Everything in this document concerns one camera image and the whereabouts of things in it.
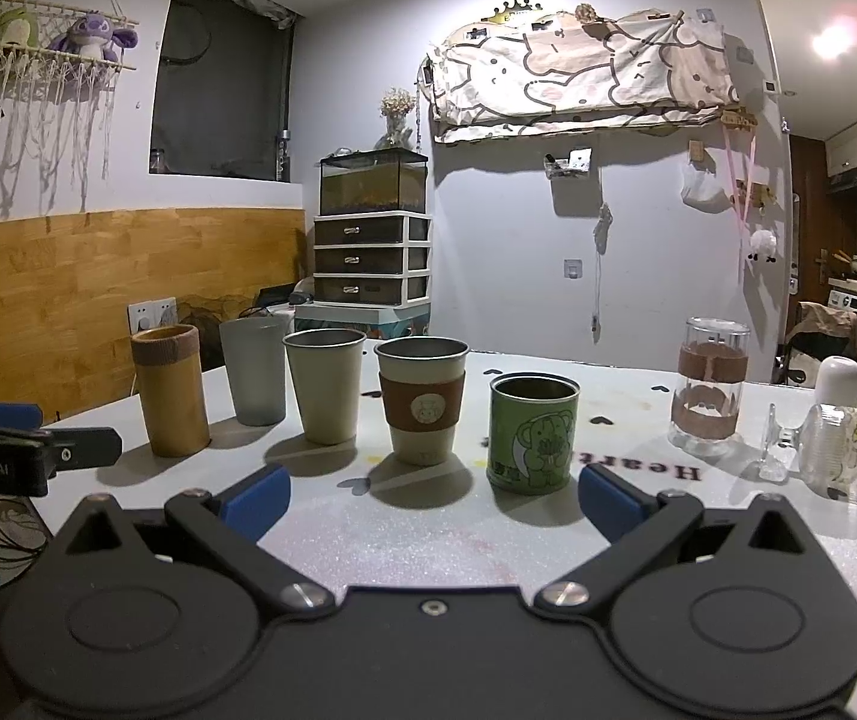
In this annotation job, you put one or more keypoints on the bottle on window sill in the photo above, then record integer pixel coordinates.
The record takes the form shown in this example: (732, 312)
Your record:
(283, 157)

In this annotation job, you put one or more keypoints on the white rounded bottle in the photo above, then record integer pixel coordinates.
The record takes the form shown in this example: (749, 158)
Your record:
(840, 382)

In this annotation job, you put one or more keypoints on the white wall socket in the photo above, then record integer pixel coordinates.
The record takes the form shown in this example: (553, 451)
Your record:
(152, 315)

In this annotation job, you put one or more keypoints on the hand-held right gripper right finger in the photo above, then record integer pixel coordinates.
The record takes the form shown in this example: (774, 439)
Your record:
(611, 501)

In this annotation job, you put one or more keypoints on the white plush sheep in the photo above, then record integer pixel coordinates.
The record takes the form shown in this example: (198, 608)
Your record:
(763, 244)

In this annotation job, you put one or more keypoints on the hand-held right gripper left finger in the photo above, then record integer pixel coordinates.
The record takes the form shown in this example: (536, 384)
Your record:
(257, 499)

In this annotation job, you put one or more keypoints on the colourful storage box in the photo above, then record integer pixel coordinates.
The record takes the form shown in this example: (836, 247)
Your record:
(368, 321)

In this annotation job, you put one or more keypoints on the white plastic drawer unit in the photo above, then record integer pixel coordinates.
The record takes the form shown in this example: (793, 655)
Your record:
(372, 259)

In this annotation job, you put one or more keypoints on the cartoon printed cloth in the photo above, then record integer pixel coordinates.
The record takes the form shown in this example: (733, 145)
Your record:
(585, 67)

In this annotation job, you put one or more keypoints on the glass fish tank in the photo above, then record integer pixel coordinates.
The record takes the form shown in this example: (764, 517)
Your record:
(373, 184)

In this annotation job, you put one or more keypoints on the green plush toy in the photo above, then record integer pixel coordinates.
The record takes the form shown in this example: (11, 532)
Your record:
(14, 28)

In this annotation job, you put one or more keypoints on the metal cup with brown sleeve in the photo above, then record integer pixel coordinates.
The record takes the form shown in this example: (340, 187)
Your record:
(421, 409)

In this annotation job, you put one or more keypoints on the pink ribbon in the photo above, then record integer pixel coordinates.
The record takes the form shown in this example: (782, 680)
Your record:
(741, 180)

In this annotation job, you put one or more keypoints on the grey translucent plastic cup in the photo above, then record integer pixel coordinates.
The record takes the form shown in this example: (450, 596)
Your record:
(254, 375)

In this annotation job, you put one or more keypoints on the purple plush toy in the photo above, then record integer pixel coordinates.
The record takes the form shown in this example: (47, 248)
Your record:
(94, 36)

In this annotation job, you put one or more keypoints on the clear stemmed glass cup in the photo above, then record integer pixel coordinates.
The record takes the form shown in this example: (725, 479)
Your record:
(837, 450)

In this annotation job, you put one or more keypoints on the ceiling lamp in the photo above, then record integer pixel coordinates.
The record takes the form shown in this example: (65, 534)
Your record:
(833, 37)

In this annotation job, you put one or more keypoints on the green printed tin cup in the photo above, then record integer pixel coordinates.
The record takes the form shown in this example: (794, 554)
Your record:
(533, 442)

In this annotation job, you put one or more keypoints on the dark window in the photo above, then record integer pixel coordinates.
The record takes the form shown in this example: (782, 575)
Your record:
(218, 82)

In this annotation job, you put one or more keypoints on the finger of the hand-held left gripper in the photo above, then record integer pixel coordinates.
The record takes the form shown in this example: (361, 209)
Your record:
(5, 415)
(87, 446)

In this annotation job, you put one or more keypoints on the dried flower bouquet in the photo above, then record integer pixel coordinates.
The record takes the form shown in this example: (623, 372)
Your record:
(397, 112)

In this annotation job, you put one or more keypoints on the crown wall decoration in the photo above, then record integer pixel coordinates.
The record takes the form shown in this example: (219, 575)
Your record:
(512, 11)

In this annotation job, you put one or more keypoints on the macrame wall hammock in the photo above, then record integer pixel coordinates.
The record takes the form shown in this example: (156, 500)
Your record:
(38, 82)

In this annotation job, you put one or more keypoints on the wall clip holder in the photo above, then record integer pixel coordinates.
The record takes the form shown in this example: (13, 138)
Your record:
(569, 163)

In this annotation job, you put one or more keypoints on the white printed table cover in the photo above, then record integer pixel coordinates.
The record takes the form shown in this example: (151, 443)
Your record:
(436, 532)

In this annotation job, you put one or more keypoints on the bamboo cup with knit band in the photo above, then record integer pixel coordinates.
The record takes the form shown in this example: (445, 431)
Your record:
(171, 397)

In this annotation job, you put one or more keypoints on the tall glass cup brown sleeve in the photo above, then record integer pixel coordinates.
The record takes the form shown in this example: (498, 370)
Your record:
(708, 397)

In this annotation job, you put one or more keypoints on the white plastic bag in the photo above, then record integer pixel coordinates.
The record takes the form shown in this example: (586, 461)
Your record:
(705, 187)

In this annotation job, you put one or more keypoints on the cream metal cup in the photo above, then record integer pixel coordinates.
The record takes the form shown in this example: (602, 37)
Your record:
(327, 390)

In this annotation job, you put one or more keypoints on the chair draped with clothes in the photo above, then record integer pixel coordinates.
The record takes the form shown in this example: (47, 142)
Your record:
(840, 337)

